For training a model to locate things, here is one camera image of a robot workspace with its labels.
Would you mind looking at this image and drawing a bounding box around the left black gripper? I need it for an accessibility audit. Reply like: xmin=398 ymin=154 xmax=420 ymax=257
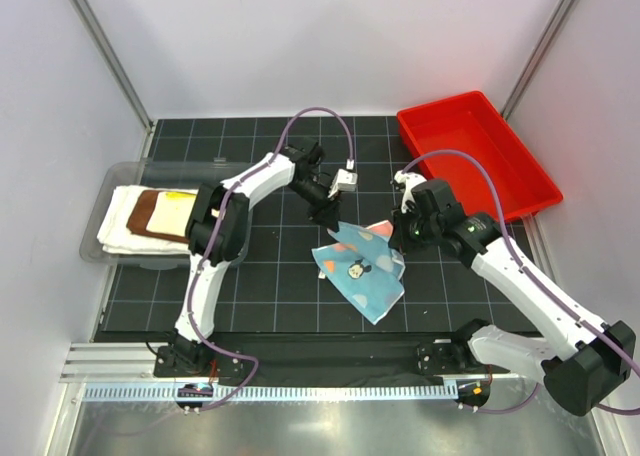
xmin=287 ymin=175 xmax=342 ymax=233

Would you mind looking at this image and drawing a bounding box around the patterned white cloth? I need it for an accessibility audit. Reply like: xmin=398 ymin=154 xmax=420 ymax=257
xmin=312 ymin=220 xmax=405 ymax=325

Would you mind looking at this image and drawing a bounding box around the yellow crocodile print towel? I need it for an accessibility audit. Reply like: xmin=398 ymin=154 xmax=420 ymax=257
xmin=146 ymin=191 xmax=196 ymax=237

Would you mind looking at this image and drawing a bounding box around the brown towel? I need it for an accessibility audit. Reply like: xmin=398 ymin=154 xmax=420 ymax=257
xmin=126 ymin=189 xmax=188 ymax=243

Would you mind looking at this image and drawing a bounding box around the large white towel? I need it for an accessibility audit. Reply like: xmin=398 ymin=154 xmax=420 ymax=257
xmin=97 ymin=185 xmax=196 ymax=255

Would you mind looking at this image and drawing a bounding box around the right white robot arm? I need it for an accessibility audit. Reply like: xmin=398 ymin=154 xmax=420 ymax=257
xmin=389 ymin=171 xmax=638 ymax=416

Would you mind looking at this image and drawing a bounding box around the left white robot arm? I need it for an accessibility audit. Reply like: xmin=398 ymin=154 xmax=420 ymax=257
xmin=155 ymin=142 xmax=340 ymax=376

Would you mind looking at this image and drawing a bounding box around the red plastic bin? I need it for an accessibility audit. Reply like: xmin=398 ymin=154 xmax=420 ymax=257
xmin=397 ymin=91 xmax=563 ymax=221

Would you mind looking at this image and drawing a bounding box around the clear plastic tray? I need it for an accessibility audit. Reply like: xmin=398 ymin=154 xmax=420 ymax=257
xmin=80 ymin=159 xmax=249 ymax=270

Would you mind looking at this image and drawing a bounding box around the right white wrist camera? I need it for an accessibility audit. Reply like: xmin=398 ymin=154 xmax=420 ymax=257
xmin=393 ymin=170 xmax=427 ymax=213

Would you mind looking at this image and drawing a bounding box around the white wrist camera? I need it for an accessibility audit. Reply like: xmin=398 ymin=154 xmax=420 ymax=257
xmin=328 ymin=159 xmax=358 ymax=198
xmin=393 ymin=170 xmax=427 ymax=213

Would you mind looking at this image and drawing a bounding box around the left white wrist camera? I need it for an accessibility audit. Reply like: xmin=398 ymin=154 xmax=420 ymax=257
xmin=328 ymin=159 xmax=358 ymax=198

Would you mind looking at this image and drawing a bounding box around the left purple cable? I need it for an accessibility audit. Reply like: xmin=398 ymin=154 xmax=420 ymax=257
xmin=179 ymin=107 xmax=357 ymax=437

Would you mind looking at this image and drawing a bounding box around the purple cable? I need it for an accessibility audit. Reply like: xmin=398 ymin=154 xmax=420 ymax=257
xmin=179 ymin=107 xmax=357 ymax=437
xmin=402 ymin=149 xmax=640 ymax=417

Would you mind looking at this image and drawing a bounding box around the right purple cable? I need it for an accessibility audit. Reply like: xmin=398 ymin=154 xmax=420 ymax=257
xmin=402 ymin=149 xmax=640 ymax=417

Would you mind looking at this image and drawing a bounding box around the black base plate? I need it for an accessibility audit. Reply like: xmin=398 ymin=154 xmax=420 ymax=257
xmin=153 ymin=332 xmax=506 ymax=387

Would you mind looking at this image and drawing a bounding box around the slotted metal rail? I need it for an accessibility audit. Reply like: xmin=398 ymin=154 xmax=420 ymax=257
xmin=82 ymin=382 xmax=458 ymax=404

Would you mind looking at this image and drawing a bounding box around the right aluminium frame post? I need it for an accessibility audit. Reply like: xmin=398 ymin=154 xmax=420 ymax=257
xmin=501 ymin=0 xmax=580 ymax=121

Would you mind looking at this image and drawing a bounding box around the aluminium frame post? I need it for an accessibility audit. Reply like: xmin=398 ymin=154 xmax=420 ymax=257
xmin=501 ymin=0 xmax=580 ymax=121
xmin=69 ymin=0 xmax=153 ymax=132

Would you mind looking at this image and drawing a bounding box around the left aluminium frame post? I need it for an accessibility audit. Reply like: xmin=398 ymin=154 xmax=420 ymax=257
xmin=69 ymin=0 xmax=153 ymax=132

